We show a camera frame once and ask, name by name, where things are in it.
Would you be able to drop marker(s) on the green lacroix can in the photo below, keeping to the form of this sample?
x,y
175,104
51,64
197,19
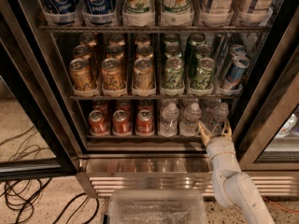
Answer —
x,y
173,73
205,70

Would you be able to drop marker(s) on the green can third row left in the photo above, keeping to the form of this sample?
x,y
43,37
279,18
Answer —
x,y
171,39

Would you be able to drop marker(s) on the green can second row left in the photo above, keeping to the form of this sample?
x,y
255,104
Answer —
x,y
173,50

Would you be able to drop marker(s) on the green can third row right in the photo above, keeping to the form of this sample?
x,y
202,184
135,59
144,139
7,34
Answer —
x,y
192,41

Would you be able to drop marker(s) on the orange can second row right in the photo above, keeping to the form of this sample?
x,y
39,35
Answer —
x,y
144,51

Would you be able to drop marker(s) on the Pepsi bottle right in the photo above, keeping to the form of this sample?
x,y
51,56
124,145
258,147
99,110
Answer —
x,y
100,12

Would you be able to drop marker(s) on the orange lacroix can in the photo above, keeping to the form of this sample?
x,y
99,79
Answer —
x,y
82,75
143,74
113,77

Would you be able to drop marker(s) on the clear plastic bin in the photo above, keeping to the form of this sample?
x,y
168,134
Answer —
x,y
157,206

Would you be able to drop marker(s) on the blue energy drink can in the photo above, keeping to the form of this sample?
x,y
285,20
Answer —
x,y
234,50
236,72

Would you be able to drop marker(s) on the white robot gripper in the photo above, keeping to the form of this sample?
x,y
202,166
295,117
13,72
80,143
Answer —
x,y
219,147

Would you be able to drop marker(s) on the green can second row right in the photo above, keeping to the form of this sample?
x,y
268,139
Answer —
x,y
201,51

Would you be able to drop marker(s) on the clear water bottle front left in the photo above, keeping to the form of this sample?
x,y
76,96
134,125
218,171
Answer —
x,y
169,120

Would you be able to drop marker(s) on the glass fridge door right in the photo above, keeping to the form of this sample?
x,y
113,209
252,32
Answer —
x,y
268,101

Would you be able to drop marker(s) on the red soda can front right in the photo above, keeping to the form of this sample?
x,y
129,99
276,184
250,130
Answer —
x,y
144,123

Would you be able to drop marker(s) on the blue energy drink can front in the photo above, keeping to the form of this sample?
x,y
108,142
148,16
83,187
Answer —
x,y
236,72

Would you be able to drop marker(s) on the green can second row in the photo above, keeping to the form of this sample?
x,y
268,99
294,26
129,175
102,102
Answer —
x,y
173,50
201,51

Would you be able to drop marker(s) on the orange can third row left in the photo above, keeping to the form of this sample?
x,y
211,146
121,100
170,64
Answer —
x,y
88,39

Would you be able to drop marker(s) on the red soda can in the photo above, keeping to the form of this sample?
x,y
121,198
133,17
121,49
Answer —
x,y
145,105
144,123
101,105
121,123
98,123
124,105

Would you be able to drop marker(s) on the orange LaCroix can front right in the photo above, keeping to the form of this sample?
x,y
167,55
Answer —
x,y
143,74

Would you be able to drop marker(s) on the blue energy drink can behind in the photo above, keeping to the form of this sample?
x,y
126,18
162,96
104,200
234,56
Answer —
x,y
234,50

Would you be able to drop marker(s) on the green LaCroix can front left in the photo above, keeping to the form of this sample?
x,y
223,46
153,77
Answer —
x,y
173,73

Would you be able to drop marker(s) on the orange can second row left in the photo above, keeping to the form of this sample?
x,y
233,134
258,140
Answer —
x,y
82,51

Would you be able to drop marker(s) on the orange LaCroix can front middle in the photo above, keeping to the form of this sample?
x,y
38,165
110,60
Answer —
x,y
113,77

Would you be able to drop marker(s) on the orange can second row middle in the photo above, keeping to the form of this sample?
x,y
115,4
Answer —
x,y
115,51

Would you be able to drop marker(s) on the red soda can front left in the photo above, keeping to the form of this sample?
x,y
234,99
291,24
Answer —
x,y
98,123

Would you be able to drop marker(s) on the glass fridge door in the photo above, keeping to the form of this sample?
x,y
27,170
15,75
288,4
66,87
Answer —
x,y
268,101
32,67

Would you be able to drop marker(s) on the orange can second row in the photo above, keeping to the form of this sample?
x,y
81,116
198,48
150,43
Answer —
x,y
115,51
82,51
144,51

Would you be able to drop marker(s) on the clear plastic water bottle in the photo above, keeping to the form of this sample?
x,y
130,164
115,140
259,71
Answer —
x,y
215,116

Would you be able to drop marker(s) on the orange LaCroix can front left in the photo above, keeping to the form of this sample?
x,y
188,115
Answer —
x,y
82,75

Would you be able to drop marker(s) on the steel fridge vent grille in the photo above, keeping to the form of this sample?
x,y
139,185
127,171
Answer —
x,y
102,185

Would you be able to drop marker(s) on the orange can third row middle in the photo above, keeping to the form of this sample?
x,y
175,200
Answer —
x,y
116,39

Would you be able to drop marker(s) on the red soda can back right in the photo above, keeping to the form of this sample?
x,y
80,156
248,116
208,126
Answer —
x,y
145,105

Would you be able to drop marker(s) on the green can third row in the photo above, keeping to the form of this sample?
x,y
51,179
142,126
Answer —
x,y
171,39
192,41

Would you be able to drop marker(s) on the red soda can back middle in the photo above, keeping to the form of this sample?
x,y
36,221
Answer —
x,y
124,105

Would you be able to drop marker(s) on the clear water bottle front middle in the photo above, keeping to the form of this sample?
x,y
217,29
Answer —
x,y
188,125

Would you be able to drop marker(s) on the glass fridge door left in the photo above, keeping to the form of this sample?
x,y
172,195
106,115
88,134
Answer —
x,y
32,67

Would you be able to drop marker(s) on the orange can third row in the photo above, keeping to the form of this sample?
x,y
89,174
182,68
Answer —
x,y
88,39
116,39
142,39

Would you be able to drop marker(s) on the red soda can front middle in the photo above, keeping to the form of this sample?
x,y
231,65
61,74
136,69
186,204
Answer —
x,y
121,123

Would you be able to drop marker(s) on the red soda can back left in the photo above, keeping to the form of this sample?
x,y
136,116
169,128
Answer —
x,y
101,105

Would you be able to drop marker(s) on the orange can third row right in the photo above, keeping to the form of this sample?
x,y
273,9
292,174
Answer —
x,y
142,39

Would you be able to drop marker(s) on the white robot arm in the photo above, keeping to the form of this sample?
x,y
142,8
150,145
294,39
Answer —
x,y
230,184

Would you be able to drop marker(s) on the clear water bottle behind right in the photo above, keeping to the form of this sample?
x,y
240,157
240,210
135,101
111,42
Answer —
x,y
209,104

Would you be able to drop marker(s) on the green LaCroix can front right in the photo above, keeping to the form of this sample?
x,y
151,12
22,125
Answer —
x,y
205,70

